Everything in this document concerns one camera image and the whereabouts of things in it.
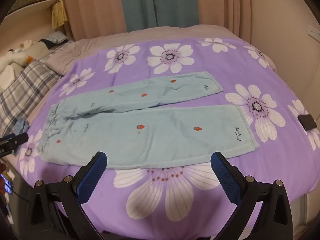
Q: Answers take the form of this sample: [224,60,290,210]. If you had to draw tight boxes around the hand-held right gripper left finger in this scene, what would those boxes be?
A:
[27,151,108,240]

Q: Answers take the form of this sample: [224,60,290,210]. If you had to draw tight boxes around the light blue strawberry print pants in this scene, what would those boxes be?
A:
[40,71,259,170]

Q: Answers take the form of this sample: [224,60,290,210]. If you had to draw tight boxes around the purple floral blanket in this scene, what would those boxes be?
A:
[17,38,320,233]

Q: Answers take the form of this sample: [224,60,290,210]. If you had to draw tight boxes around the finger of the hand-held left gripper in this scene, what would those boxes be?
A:
[0,132,29,156]

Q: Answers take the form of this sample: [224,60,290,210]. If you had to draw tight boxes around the small blue denim cloth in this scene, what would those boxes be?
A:
[12,119,31,155]

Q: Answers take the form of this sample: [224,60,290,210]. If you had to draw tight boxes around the blue striped pillow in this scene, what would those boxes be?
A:
[39,32,68,50]

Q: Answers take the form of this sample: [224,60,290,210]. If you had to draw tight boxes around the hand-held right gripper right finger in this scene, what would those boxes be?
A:
[210,151,293,240]

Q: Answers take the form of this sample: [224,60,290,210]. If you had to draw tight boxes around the yellow hanging cloth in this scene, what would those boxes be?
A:
[51,1,68,29]

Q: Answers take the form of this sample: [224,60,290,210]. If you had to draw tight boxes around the plaid pillow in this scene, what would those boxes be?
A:
[0,59,63,136]

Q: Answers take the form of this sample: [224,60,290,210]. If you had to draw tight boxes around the teal curtain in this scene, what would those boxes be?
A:
[117,0,200,33]

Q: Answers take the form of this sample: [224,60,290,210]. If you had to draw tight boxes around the white plush toy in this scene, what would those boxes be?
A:
[0,39,50,80]

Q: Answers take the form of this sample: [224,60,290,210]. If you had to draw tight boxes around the white wall socket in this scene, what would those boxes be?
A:
[307,24,320,41]

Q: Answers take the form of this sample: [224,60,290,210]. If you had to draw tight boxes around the pink curtain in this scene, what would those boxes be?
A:
[57,0,131,42]
[194,0,253,34]

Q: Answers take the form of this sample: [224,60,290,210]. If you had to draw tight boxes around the white shelf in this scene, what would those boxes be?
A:
[4,0,61,21]

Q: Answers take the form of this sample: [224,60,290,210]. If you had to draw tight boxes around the black phone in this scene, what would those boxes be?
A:
[297,114,317,131]

